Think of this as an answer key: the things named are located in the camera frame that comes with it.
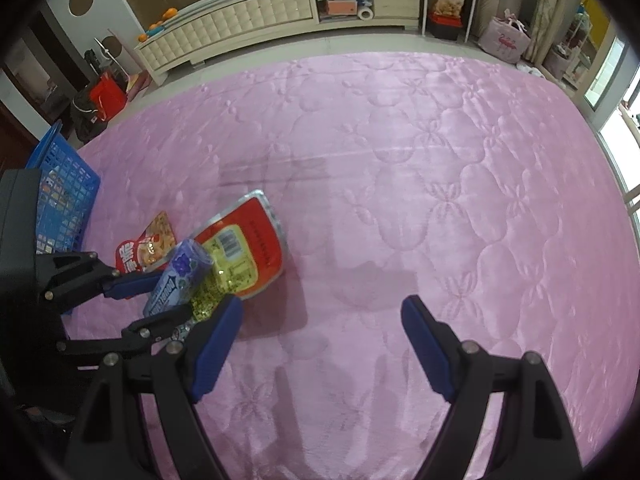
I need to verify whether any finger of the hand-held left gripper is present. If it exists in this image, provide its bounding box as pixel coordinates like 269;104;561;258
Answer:
35;251;163;317
56;302;196;361

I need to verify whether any beige curtain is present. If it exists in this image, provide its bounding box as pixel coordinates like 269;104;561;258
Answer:
530;0;586;68

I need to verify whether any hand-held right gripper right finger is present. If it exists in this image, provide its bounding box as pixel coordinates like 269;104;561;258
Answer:
401;295;586;480

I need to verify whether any black bag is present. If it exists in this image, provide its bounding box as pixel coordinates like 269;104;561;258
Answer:
69;87;108;143

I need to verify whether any white metal rack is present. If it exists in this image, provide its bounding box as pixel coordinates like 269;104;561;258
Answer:
417;0;481;43

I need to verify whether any cream tufted media cabinet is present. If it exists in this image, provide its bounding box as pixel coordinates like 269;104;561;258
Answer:
132;0;422;86

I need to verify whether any pink tote bag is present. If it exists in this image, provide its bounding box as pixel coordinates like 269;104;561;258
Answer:
478;10;532;65

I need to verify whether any pink broom and dustpan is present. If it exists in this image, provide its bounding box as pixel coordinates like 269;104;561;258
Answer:
125;72;151;101

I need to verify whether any red white snack packet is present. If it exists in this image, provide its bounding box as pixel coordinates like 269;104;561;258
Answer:
116;210;178;276

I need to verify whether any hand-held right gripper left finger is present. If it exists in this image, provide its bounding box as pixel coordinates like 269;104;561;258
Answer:
62;294;244;480

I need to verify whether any red snack packet clear window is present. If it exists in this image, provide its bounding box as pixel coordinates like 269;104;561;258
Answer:
187;189;287;322

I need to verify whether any blue purple snack packet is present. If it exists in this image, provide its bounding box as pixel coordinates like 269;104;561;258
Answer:
142;239;213;343

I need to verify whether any red shopping bag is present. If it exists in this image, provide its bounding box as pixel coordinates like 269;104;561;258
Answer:
89;74;127;122

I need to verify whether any pink quilted blanket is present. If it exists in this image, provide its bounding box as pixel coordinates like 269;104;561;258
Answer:
60;51;636;480

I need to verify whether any blue plastic basket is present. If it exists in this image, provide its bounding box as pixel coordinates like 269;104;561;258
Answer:
25;120;102;317

